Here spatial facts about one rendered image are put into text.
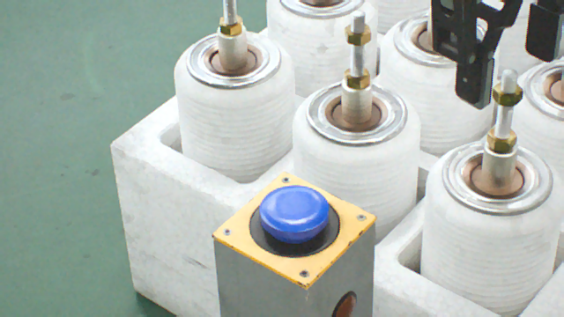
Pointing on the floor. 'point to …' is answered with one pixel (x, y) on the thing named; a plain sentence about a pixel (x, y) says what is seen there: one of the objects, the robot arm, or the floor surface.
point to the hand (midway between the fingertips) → (509, 62)
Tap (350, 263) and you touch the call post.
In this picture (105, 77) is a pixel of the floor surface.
